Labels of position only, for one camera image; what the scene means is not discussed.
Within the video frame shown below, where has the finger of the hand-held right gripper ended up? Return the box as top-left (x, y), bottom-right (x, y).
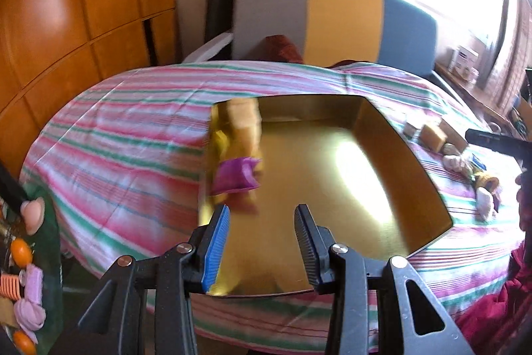
top-left (465, 128), bottom-right (532, 173)

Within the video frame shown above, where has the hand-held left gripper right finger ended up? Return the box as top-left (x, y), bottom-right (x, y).
top-left (294, 204), bottom-right (476, 355)

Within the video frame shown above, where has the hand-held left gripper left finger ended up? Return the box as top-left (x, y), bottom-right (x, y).
top-left (77, 204), bottom-right (231, 355)

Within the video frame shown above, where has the yellow brown round item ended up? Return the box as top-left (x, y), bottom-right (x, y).
top-left (474, 171), bottom-right (499, 193)

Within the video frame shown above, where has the large white plastic bag ball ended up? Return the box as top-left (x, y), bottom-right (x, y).
top-left (475, 188), bottom-right (495, 219)

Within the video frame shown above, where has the yellow sponge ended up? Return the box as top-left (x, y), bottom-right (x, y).
top-left (419, 123), bottom-right (447, 151)

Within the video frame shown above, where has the gold hexagonal tray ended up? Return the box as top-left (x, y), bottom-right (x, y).
top-left (199, 96), bottom-right (455, 297)

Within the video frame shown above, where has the thick yellow sponge block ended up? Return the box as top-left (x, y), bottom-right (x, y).
top-left (224, 98), bottom-right (263, 156)

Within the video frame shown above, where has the beige flat box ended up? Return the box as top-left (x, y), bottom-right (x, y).
top-left (440, 119), bottom-right (470, 155)

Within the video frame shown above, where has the pinkish white plastic bag ball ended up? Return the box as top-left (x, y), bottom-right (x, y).
top-left (443, 154), bottom-right (466, 173)

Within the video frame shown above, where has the wooden side shelf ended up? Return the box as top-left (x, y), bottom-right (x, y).
top-left (434, 63), bottom-right (520, 131)

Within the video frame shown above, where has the striped side curtain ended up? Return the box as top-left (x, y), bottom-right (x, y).
top-left (486, 0), bottom-right (532, 110)

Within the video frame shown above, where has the white carton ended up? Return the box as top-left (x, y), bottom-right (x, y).
top-left (451, 46), bottom-right (480, 74)

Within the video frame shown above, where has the striped bed sheet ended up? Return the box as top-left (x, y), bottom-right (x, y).
top-left (21, 62), bottom-right (526, 341)

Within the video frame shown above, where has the red garment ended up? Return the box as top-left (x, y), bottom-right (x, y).
top-left (455, 241), bottom-right (532, 355)

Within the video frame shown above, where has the pink hair roller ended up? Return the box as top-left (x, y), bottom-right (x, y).
top-left (26, 264), bottom-right (46, 305)

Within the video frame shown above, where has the pink round toy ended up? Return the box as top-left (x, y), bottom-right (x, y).
top-left (21, 197), bottom-right (46, 234)

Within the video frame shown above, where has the orange ball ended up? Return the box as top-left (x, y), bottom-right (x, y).
top-left (10, 239), bottom-right (33, 265)
top-left (14, 331), bottom-right (37, 353)

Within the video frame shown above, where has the pink flower toy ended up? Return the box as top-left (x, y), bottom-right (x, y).
top-left (14, 299), bottom-right (46, 333)

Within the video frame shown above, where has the dark red cloth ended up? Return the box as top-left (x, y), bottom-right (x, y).
top-left (264, 35), bottom-right (304, 65)

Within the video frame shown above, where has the white pillow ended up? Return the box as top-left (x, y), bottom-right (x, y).
top-left (183, 31), bottom-right (233, 61)

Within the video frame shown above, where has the grey yellow blue headboard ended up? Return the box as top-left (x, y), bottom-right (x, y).
top-left (230, 0), bottom-right (439, 77)

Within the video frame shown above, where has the orange spiral toy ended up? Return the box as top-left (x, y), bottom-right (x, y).
top-left (0, 274), bottom-right (21, 299)

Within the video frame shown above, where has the black rolled mat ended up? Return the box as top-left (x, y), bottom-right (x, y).
top-left (205, 0), bottom-right (242, 48)

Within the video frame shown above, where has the wooden wardrobe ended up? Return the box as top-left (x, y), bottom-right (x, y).
top-left (0, 0), bottom-right (184, 177)

